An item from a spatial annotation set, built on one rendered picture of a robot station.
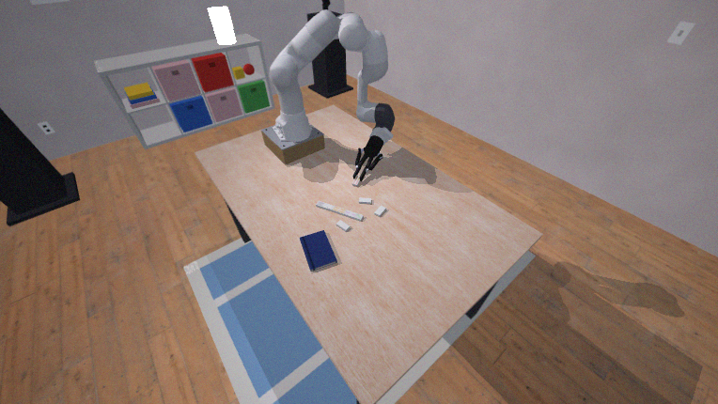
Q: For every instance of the dark blue notebook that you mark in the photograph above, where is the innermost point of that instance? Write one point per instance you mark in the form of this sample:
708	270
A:
318	250

